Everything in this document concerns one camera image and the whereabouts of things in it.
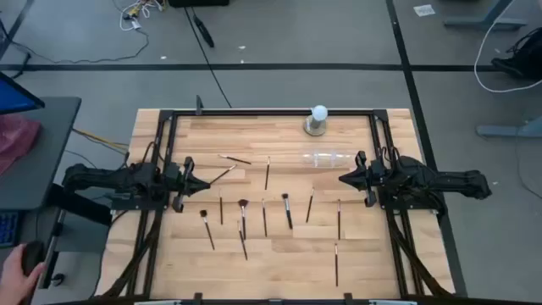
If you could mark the clear acrylic brush organizer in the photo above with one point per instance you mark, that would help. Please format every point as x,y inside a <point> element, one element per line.
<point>326,159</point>

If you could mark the blue-grey desk foot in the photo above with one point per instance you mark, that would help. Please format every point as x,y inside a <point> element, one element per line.
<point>508,129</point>
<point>482,22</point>

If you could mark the computer monitor blue screen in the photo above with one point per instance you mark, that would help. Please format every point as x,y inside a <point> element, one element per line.
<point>12,95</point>

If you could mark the small white globe lamp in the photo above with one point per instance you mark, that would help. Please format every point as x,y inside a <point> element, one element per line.
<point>319,112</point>

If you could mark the black backpack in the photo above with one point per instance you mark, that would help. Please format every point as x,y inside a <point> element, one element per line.
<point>525,59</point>

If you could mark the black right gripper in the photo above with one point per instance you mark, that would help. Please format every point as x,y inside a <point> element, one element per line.
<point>379,180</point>

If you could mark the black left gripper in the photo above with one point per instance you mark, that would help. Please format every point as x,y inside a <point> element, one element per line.
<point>175,182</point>

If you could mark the silver desk post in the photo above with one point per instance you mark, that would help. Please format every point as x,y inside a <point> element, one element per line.
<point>53,250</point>

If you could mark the white paper sheet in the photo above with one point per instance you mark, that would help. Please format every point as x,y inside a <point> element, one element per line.
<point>424,10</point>

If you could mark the black box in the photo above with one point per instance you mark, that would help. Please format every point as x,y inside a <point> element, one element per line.
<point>199,2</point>

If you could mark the round-head black makeup brush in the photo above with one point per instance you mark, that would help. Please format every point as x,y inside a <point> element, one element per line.
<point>203,213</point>

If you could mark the black handheld tool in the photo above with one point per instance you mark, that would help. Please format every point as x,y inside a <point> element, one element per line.
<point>204,31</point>

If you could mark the black computer mouse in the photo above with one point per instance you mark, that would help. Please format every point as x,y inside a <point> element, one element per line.
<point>31,254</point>

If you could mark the black metal table frame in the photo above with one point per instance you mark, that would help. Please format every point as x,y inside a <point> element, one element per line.
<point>275,112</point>

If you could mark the small black caster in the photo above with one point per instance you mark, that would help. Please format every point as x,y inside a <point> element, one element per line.
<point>58,279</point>

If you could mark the thin black makeup brush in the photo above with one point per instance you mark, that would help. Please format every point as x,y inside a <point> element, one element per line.
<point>336,264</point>
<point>267,173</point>
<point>220,209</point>
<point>310,206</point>
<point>243,242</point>
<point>264,220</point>
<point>222,174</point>
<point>234,159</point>
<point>339,220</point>

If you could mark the fan makeup brush brown bristles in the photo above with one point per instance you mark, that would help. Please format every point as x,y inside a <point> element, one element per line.
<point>243,204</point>

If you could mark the person's hand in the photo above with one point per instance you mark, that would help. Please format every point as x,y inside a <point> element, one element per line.
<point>14,279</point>

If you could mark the black frame clamp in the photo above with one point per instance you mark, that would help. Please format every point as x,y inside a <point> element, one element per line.
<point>197,297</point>
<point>348,297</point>

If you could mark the black desk foot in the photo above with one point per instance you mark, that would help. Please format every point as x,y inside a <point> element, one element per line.
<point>80,203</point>

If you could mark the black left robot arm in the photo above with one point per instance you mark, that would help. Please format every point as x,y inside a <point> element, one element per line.
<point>106,178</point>

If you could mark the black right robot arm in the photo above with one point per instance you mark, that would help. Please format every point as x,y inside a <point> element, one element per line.
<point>444,182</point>

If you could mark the large round-head makeup brush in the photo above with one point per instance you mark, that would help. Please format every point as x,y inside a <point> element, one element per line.
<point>285,196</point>

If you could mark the pink plastic bag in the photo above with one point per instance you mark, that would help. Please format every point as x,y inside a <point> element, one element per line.
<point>14,135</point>

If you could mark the grey desk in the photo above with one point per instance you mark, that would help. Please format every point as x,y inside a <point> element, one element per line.
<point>46,148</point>

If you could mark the computer keyboard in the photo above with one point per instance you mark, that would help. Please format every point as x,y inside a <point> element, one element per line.
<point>7,229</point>

